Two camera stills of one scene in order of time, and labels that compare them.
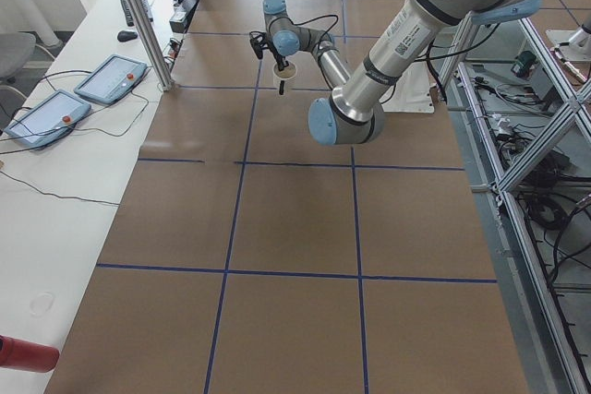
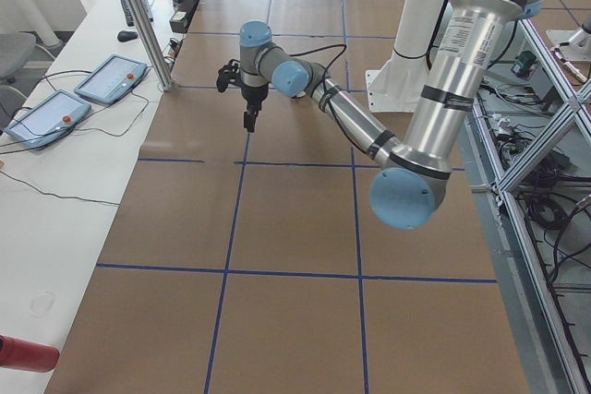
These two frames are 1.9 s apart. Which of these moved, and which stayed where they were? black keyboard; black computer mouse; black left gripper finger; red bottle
Moved: black left gripper finger
Stayed: red bottle; black computer mouse; black keyboard
